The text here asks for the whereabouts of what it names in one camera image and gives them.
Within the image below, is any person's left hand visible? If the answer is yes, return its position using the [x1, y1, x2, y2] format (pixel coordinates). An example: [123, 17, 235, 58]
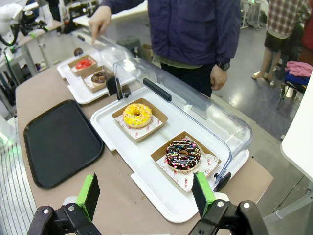
[209, 65, 228, 91]

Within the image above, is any clear display lid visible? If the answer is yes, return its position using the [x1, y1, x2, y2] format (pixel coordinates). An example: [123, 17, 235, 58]
[112, 58, 252, 192]
[73, 29, 137, 83]

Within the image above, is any brown paper bag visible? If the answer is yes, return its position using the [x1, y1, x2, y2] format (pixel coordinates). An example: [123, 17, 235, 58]
[141, 44, 154, 63]

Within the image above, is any white display tray base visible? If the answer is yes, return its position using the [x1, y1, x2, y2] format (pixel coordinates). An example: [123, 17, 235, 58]
[90, 97, 250, 223]
[56, 52, 128, 105]

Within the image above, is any blue cloth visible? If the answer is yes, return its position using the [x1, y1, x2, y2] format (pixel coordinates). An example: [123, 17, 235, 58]
[285, 70, 312, 87]

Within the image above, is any yellow glazed donut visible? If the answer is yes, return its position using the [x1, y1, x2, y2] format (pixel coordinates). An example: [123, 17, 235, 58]
[122, 103, 153, 129]

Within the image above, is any person in plaid shirt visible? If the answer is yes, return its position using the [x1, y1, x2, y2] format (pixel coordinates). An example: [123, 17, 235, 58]
[251, 0, 313, 83]

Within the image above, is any large white table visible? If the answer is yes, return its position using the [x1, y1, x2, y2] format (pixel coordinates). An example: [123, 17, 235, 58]
[263, 73, 313, 218]

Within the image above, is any black serving tray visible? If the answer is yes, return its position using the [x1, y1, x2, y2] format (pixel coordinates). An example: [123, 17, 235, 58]
[23, 99, 105, 189]

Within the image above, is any red glazed donut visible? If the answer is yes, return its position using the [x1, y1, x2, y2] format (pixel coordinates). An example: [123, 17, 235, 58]
[75, 58, 93, 70]

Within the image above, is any person's right hand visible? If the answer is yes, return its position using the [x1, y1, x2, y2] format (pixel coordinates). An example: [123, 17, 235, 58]
[88, 5, 112, 46]

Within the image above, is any person in red top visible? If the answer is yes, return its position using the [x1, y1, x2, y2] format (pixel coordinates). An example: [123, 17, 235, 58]
[300, 22, 313, 67]

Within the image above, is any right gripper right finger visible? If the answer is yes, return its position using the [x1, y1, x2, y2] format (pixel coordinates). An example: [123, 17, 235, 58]
[189, 172, 269, 235]

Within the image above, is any person's left forearm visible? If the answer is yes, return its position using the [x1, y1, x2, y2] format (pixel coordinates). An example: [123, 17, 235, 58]
[215, 14, 242, 65]

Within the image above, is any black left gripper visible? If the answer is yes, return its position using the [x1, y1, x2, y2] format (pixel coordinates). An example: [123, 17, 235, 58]
[21, 16, 48, 39]

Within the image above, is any person's right forearm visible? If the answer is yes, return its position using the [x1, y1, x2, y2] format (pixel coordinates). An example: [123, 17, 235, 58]
[100, 0, 150, 14]

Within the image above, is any person in navy jacket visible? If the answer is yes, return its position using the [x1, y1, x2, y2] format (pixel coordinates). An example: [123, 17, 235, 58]
[146, 0, 242, 98]

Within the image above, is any pink cloth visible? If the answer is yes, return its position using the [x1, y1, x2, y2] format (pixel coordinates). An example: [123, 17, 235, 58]
[285, 61, 313, 77]

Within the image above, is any brown side table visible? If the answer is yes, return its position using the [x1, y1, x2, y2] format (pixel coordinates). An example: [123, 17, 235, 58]
[17, 21, 63, 73]

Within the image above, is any metal chair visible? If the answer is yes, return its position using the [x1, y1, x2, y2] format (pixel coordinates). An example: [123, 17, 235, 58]
[276, 80, 307, 110]

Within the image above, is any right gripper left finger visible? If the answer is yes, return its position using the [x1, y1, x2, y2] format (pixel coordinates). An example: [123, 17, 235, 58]
[26, 173, 102, 235]

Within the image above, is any brown cardboard donut box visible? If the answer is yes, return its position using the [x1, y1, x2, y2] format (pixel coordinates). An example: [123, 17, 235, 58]
[150, 131, 222, 193]
[67, 55, 98, 77]
[81, 70, 114, 94]
[112, 97, 169, 143]

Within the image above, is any chocolate nut donut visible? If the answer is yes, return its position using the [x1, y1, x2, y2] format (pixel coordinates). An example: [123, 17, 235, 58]
[90, 71, 109, 87]

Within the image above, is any grey plastic stool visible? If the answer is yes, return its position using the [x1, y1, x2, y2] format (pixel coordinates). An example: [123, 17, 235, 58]
[116, 36, 142, 58]

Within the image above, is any chocolate rainbow sprinkle donut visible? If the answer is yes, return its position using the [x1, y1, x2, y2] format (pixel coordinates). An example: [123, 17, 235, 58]
[164, 138, 201, 172]

